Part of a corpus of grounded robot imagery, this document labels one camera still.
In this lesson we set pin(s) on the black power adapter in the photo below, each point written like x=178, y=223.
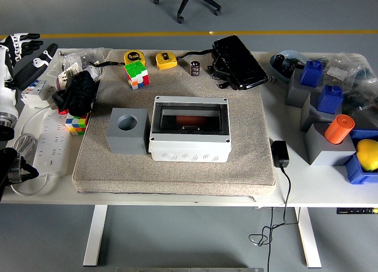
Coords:
x=280, y=153

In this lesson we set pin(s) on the white table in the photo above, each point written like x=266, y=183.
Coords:
x=310, y=183

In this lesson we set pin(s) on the small black capacitor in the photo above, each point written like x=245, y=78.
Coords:
x=194, y=68

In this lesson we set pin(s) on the black cloth bundle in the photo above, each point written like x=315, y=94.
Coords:
x=78, y=91

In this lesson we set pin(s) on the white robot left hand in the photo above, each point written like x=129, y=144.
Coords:
x=6, y=97

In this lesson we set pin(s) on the blue bottle-shaped block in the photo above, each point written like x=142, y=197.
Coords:
x=310, y=75
x=329, y=102

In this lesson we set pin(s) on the small clear packet of parts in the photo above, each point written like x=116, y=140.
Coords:
x=336, y=74

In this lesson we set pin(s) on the round yellow tape measure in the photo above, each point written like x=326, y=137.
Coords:
x=133, y=57

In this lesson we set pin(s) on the light blue bowl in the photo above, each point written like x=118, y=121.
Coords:
x=276, y=71

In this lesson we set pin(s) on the large colourful puzzle cube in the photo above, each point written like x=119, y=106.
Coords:
x=137, y=74

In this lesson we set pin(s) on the yellow lemon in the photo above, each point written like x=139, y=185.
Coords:
x=367, y=155

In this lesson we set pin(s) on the black office chair base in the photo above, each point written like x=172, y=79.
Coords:
x=184, y=4

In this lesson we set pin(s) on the blue plastic bin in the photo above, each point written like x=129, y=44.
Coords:
x=357, y=174

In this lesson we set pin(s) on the squarish yellow tape measure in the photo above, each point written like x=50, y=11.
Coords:
x=165, y=60

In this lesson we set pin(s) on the clear plastic bag with parts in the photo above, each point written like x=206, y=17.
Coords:
x=355, y=65

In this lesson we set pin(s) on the white power strip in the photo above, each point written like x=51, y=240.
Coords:
x=50, y=148

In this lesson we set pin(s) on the white junction box with lid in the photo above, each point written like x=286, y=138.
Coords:
x=189, y=149

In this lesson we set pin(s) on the orange cylinder battery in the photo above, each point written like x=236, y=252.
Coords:
x=338, y=131
x=192, y=119

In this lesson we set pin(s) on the small colourful puzzle cube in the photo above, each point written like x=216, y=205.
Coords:
x=76, y=125

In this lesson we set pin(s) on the black capacitor in bowl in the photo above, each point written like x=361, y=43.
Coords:
x=291, y=67
x=279, y=60

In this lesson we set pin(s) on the black table control panel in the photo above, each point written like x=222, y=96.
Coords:
x=354, y=210

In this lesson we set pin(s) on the grey block with round hole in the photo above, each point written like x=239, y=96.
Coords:
x=127, y=142

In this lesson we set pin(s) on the white circuit breaker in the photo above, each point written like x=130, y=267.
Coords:
x=34, y=99

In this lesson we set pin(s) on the grey-brown mat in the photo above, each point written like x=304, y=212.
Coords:
x=177, y=177

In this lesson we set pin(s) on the grey holder block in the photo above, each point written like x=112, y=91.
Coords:
x=295, y=91
x=325, y=155
x=310, y=115

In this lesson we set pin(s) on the clear plastic bags with hardware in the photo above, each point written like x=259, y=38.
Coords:
x=74, y=57

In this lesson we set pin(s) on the packet with white label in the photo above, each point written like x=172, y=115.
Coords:
x=71, y=71

